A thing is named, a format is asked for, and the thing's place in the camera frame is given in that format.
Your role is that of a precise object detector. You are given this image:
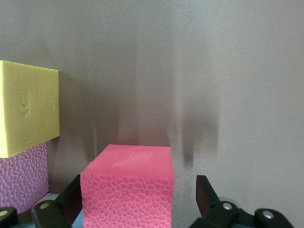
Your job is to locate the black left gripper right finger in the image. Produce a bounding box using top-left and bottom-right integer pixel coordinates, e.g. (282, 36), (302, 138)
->
(190, 175), (294, 228)

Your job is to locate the blue foam cube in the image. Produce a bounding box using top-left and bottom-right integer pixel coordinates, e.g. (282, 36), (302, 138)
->
(71, 213), (84, 228)

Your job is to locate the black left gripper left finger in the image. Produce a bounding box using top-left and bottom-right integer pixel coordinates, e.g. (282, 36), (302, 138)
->
(0, 174), (83, 228)

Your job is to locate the red foam cube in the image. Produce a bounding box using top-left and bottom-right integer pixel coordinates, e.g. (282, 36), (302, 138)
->
(80, 144), (175, 228)

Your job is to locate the yellow foam cube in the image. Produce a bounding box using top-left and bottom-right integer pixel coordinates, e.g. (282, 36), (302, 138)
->
(0, 60), (60, 158)

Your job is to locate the pink foam cube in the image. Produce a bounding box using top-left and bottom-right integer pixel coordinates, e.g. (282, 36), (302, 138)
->
(0, 141), (50, 214)

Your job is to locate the brown table mat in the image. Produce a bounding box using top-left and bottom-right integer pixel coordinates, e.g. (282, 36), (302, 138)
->
(0, 0), (304, 228)

